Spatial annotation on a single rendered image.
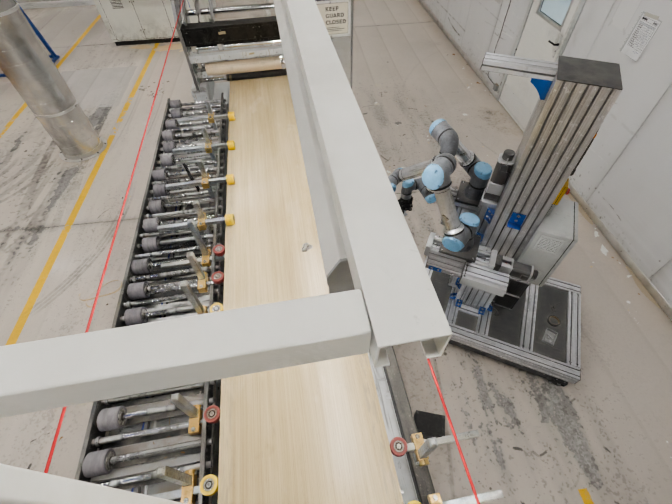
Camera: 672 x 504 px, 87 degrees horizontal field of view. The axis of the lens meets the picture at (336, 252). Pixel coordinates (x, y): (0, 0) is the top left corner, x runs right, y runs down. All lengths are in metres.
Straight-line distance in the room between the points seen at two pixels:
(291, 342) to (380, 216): 0.18
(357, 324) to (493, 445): 2.68
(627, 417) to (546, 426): 0.60
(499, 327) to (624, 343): 1.08
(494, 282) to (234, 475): 1.72
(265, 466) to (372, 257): 1.61
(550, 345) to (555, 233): 1.09
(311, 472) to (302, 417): 0.24
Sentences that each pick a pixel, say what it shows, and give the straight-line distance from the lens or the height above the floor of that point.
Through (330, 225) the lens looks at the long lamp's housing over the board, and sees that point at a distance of 0.52.
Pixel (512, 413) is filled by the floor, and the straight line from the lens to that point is 3.10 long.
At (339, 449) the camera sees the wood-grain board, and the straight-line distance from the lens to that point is 1.89.
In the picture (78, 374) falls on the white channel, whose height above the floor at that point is 2.46.
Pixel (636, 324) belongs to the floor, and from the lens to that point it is 3.95.
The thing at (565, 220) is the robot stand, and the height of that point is 1.23.
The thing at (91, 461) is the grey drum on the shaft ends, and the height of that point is 0.86.
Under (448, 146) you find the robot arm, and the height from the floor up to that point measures 1.51.
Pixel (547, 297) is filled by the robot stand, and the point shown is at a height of 0.21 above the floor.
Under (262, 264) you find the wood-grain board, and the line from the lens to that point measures 2.38.
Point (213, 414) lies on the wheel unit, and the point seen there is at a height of 0.91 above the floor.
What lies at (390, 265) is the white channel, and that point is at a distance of 0.37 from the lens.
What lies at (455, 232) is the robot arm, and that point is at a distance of 2.07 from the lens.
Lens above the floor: 2.76
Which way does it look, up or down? 51 degrees down
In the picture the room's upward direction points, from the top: 2 degrees counter-clockwise
